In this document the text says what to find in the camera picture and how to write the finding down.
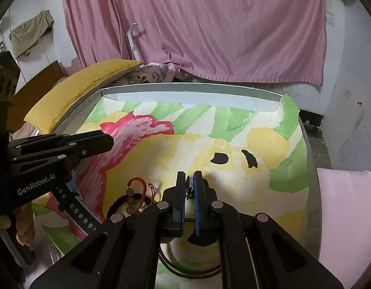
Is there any red cord bead bracelet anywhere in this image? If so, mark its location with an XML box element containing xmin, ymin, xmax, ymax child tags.
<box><xmin>126</xmin><ymin>177</ymin><xmax>158</xmax><ymax>216</ymax></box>

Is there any colourful printed towel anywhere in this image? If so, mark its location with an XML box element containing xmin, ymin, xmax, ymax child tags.
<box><xmin>32</xmin><ymin>95</ymin><xmax>309</xmax><ymax>289</ymax></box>

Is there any yellow pillow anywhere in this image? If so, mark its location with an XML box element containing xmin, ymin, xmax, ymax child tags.
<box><xmin>24</xmin><ymin>59</ymin><xmax>144</xmax><ymax>134</ymax></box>

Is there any white wall calendar sheet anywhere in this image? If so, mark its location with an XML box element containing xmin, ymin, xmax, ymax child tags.
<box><xmin>324</xmin><ymin>0</ymin><xmax>337</xmax><ymax>27</ymax></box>

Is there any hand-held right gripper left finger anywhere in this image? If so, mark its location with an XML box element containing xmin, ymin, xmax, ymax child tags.
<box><xmin>29</xmin><ymin>171</ymin><xmax>186</xmax><ymax>289</ymax></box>

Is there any olive green hanging cloth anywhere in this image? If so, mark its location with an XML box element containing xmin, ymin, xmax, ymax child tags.
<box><xmin>9</xmin><ymin>10</ymin><xmax>55</xmax><ymax>58</ymax></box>

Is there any beige hair claw clip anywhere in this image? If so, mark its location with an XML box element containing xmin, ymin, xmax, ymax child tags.
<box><xmin>48</xmin><ymin>242</ymin><xmax>64</xmax><ymax>264</ymax></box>

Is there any black braided hair tie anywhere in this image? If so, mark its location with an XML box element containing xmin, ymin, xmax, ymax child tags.
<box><xmin>106</xmin><ymin>193</ymin><xmax>151</xmax><ymax>219</ymax></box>

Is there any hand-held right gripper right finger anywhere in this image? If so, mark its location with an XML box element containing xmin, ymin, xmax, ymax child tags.
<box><xmin>193</xmin><ymin>170</ymin><xmax>344</xmax><ymax>289</ymax></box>

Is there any person's left hand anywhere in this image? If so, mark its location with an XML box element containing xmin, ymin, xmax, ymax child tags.
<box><xmin>0</xmin><ymin>202</ymin><xmax>35</xmax><ymax>246</ymax></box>

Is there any pink tablecloth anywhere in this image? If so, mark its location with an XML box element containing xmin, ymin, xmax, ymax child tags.
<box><xmin>316</xmin><ymin>168</ymin><xmax>371</xmax><ymax>280</ymax></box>

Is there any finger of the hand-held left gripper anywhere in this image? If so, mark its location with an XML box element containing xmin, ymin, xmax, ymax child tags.
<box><xmin>38</xmin><ymin>130</ymin><xmax>104</xmax><ymax>137</ymax></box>
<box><xmin>8</xmin><ymin>134</ymin><xmax>114</xmax><ymax>165</ymax></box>

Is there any blue smartwatch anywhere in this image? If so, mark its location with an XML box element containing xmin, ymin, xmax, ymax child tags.
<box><xmin>53</xmin><ymin>169</ymin><xmax>102</xmax><ymax>237</ymax></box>

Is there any floral patterned pillow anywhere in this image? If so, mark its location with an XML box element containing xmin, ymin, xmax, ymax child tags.
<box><xmin>112</xmin><ymin>62</ymin><xmax>178</xmax><ymax>84</ymax></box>

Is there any pink curtain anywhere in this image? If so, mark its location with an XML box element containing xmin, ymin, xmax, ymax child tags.
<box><xmin>61</xmin><ymin>0</ymin><xmax>327</xmax><ymax>86</ymax></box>

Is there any grey shallow box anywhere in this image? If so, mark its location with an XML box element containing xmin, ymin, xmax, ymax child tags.
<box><xmin>35</xmin><ymin>82</ymin><xmax>321</xmax><ymax>289</ymax></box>

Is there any white window handle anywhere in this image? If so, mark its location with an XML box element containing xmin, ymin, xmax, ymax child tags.
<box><xmin>125</xmin><ymin>22</ymin><xmax>140</xmax><ymax>61</ymax></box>

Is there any wooden headboard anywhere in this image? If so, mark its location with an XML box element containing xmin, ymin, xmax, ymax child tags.
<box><xmin>7</xmin><ymin>60</ymin><xmax>67</xmax><ymax>124</ymax></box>

